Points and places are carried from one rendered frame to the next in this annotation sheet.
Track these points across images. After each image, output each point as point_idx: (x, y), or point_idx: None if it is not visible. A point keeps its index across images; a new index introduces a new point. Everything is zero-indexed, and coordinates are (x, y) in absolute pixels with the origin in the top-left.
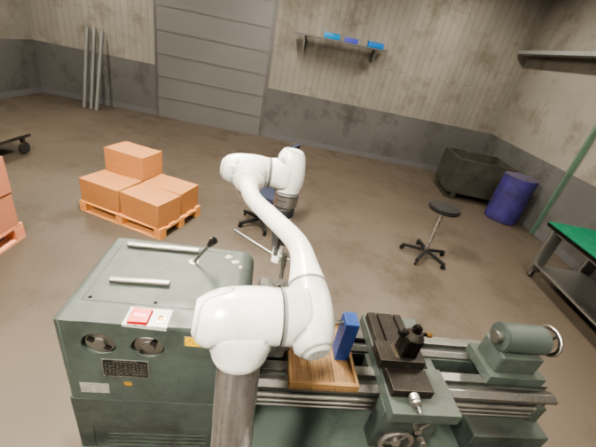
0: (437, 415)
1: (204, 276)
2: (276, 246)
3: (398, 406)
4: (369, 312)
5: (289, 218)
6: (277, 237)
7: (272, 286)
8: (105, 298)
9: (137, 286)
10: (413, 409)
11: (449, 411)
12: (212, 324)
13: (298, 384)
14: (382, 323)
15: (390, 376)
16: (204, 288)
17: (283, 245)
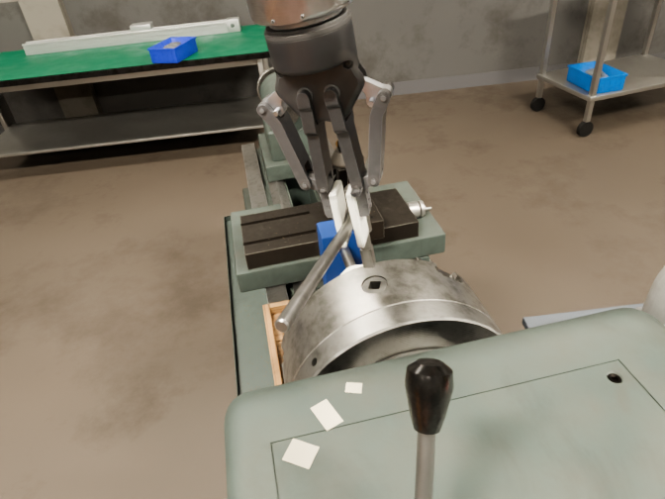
0: (419, 198)
1: (493, 493)
2: (383, 162)
3: (429, 229)
4: (245, 252)
5: (266, 96)
6: (385, 124)
7: (391, 295)
8: None
9: None
10: (425, 216)
11: (405, 189)
12: None
13: None
14: (271, 235)
15: (394, 225)
16: (564, 457)
17: (334, 175)
